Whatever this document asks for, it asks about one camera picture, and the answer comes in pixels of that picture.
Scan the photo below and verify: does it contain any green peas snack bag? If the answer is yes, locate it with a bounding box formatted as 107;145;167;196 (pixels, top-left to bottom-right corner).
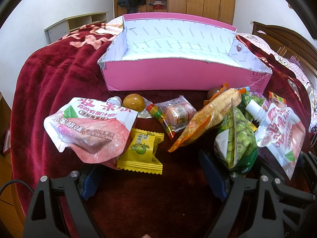
214;99;258;174

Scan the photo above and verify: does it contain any orange corn snack bag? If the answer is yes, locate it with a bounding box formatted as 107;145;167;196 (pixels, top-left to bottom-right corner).
168;88;242;153

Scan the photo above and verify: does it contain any pink peach jelly pouch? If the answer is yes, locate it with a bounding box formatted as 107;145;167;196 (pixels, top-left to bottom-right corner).
44;97;138;169

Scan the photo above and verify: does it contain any yellow candy packet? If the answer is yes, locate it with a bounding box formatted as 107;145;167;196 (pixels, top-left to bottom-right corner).
116;128;164;175

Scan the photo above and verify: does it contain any orange jelly cup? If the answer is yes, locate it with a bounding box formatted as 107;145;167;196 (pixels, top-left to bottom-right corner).
203;83;229;106

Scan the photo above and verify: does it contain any clear rainbow-edged snack pack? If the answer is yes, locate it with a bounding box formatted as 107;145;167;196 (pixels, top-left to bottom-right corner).
146;95;197;140

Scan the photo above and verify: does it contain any smartphone on blanket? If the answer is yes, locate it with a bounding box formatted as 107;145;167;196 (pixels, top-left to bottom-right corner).
287;79;301;101

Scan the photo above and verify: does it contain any dark wooden headboard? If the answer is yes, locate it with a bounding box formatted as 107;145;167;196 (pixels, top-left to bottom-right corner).
252;21;316;83

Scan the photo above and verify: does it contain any grey low shelf unit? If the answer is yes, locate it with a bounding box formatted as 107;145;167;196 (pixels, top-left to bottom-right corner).
44;12;107;44

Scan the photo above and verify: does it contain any pink cardboard box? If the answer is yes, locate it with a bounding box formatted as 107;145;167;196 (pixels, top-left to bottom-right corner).
98;12;272;92

